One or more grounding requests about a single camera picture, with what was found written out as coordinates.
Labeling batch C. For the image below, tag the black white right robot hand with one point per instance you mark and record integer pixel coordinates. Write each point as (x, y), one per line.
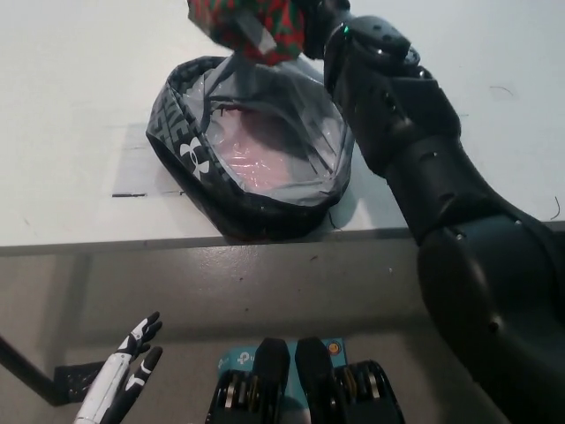
(324, 22)

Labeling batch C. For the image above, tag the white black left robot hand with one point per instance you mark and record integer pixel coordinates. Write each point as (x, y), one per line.
(106, 380)

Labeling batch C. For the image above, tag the red and green patterned cloth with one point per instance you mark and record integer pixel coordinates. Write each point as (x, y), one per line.
(282, 26)

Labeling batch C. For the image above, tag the black grey plastic shopping bag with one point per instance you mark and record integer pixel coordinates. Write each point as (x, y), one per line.
(176, 132)

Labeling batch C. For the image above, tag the black table leg bar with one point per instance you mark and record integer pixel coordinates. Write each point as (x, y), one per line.
(26, 368)

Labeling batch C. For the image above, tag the teal router box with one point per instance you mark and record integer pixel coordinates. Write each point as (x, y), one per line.
(234, 362)

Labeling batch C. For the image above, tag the black thread scrap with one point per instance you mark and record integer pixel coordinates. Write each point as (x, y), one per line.
(330, 219)
(556, 207)
(505, 89)

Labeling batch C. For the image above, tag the clear tape patch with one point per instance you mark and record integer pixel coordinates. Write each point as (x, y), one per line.
(132, 163)

